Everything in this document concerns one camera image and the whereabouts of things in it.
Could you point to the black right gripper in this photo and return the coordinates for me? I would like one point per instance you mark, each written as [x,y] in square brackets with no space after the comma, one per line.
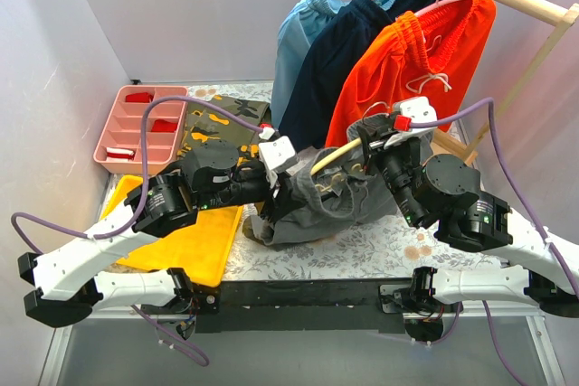
[375,140]

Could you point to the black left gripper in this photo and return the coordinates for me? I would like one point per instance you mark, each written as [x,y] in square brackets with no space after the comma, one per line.
[275,198]

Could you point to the cream yellow hanger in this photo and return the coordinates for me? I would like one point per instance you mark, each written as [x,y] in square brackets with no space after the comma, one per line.
[317,167]

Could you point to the grey shorts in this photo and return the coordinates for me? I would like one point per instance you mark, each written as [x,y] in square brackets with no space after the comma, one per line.
[340,195]

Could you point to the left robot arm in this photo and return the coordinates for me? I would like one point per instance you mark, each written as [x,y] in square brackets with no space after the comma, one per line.
[72,282]

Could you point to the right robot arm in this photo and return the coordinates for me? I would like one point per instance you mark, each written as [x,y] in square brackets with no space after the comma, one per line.
[445,192]

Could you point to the navy blue shorts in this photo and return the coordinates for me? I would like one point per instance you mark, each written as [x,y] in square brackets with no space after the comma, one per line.
[319,109]

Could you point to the orange shorts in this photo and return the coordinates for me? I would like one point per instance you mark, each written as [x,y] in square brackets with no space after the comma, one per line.
[434,55]

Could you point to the camouflage shorts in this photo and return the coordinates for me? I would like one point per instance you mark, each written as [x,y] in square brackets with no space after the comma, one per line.
[203,125]

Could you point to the light blue shorts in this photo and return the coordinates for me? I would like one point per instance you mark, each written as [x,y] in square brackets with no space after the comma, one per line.
[321,40]

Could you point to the pink hanger on orange shorts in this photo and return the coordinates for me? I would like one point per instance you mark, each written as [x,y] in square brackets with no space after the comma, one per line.
[437,4]

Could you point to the yellow plastic tray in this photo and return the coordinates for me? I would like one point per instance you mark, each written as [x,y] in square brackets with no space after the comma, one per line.
[200,250]

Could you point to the red sock middle compartment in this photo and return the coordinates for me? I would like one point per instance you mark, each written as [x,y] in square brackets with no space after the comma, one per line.
[164,126]

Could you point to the red sock compartment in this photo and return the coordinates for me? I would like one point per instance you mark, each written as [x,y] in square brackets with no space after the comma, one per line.
[139,97]
[164,126]

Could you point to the pink divided organizer box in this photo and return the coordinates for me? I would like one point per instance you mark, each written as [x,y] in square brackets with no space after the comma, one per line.
[123,130]

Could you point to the red white striped sock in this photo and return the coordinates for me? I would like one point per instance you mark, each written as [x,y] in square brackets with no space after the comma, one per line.
[120,153]

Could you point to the red sock back compartment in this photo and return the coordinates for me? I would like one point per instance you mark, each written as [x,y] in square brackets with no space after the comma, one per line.
[139,97]

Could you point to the wooden clothes rack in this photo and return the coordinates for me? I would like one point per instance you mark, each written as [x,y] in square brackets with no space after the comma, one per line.
[562,19]

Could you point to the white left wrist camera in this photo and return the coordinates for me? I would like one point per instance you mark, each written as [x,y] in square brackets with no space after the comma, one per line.
[277,156]

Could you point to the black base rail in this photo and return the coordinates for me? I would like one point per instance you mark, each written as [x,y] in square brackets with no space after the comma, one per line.
[370,304]

